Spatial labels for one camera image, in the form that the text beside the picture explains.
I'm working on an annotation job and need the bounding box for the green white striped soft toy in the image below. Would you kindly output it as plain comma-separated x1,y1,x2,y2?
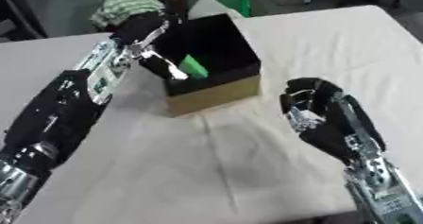
89,0,167,31

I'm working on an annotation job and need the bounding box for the tan cardboard box black inside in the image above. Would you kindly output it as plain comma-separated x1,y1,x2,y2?
139,12,263,118

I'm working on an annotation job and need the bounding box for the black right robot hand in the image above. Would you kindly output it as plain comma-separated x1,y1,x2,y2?
278,77,389,165

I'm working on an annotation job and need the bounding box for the green crate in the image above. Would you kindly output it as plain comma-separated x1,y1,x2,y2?
210,0,253,18

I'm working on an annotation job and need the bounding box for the black chair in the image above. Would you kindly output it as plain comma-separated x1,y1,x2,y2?
0,0,50,43

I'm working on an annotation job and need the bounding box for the green block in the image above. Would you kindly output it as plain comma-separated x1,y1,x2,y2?
177,54,212,80

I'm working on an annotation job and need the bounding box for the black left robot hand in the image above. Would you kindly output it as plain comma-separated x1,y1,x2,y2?
110,9,191,81

